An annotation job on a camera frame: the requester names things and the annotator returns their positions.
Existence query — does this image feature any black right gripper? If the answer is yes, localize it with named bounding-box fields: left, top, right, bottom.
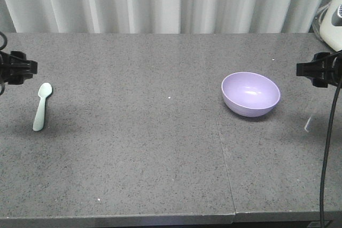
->
left=296, top=50, right=341, bottom=88

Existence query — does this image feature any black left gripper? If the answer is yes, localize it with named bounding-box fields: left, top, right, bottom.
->
left=1, top=51, right=37, bottom=85

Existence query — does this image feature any pale green plastic spoon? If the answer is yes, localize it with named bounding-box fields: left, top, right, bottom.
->
left=33, top=82, right=52, bottom=131

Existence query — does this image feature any purple plastic bowl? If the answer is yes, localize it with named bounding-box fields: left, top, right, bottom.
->
left=221, top=72, right=281, bottom=117

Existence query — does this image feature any white rice cooker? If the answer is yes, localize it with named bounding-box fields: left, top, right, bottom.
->
left=312, top=0, right=341, bottom=51

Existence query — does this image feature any white pleated curtain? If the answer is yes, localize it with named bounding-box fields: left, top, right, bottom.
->
left=1, top=0, right=329, bottom=34

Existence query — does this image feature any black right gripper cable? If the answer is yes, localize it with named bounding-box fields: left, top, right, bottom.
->
left=319, top=70, right=342, bottom=228

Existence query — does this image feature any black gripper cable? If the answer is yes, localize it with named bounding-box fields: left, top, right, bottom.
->
left=0, top=30, right=9, bottom=97
left=319, top=70, right=342, bottom=228

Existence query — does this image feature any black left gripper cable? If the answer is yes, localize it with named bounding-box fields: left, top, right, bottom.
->
left=0, top=30, right=9, bottom=97

